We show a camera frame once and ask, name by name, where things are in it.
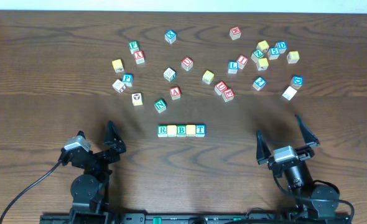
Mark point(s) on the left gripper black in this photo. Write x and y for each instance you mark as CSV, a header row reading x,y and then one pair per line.
x,y
99,155

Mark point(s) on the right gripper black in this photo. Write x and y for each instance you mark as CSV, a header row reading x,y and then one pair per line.
x,y
303,152

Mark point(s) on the green R block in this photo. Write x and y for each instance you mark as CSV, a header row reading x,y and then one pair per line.
x,y
162,131

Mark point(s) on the yellow block O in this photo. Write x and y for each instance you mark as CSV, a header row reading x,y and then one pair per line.
x,y
171,130

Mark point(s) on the green B block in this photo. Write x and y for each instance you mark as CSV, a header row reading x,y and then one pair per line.
x,y
181,130

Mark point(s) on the blue T block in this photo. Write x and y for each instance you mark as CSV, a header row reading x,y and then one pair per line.
x,y
200,130

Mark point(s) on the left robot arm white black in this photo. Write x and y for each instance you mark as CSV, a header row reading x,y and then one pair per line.
x,y
90,191

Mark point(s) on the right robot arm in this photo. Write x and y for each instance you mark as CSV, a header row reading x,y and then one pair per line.
x,y
316,199

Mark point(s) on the white blank block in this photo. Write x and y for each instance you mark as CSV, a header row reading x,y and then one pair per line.
x,y
289,93

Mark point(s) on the beige red block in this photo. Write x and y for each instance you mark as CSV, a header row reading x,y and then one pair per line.
x,y
119,86

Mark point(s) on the yellow picture block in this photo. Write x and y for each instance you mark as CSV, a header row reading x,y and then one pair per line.
x,y
137,99

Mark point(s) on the blue P block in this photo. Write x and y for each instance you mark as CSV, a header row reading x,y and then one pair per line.
x,y
127,79

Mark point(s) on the blue D block right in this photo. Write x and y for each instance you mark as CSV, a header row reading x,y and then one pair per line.
x,y
296,82

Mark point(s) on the blue d block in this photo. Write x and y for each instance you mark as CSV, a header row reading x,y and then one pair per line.
x,y
281,46
296,82

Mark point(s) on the blue 2 block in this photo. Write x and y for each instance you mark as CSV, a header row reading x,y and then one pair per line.
x,y
259,83

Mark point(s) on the green N block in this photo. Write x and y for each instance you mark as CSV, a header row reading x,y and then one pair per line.
x,y
160,105

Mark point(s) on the yellow block by Z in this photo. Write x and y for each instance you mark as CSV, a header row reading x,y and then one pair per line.
x,y
262,64

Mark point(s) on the red U block lower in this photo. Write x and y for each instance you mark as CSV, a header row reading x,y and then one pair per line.
x,y
220,87

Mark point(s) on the red u block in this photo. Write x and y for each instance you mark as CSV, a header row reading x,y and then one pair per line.
x,y
220,87
187,63

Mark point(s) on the yellow 8 block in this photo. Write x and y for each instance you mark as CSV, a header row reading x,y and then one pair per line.
x,y
293,57

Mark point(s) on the red A block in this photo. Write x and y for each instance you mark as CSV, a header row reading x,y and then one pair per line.
x,y
175,93

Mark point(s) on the blue 5 block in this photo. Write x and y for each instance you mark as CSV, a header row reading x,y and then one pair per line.
x,y
273,53

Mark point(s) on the blue L block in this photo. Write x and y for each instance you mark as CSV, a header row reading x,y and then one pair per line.
x,y
233,67

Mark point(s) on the white grey picture block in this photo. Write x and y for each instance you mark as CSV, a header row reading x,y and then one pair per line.
x,y
169,74

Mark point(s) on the green F block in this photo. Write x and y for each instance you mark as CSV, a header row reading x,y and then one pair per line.
x,y
133,46

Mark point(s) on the red I block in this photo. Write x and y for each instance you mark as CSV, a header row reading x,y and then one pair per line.
x,y
242,61

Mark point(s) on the green Z block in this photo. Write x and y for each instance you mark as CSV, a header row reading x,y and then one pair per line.
x,y
256,55

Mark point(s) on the blue D block upper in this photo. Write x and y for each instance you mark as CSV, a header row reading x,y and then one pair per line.
x,y
281,46

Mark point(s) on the red U block upper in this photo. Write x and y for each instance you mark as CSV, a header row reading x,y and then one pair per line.
x,y
187,63

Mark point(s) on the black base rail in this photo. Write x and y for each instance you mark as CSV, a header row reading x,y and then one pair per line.
x,y
140,218

